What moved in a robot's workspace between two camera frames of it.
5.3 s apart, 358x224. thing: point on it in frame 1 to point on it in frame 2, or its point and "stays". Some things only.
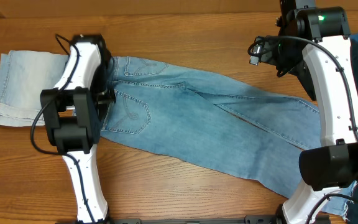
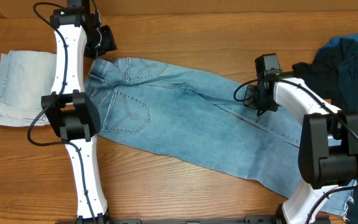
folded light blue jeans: x=23 y=76 stays
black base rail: x=249 y=220 stays
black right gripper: x=305 y=83 to x=260 y=101
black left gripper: x=109 y=97 to x=105 y=42
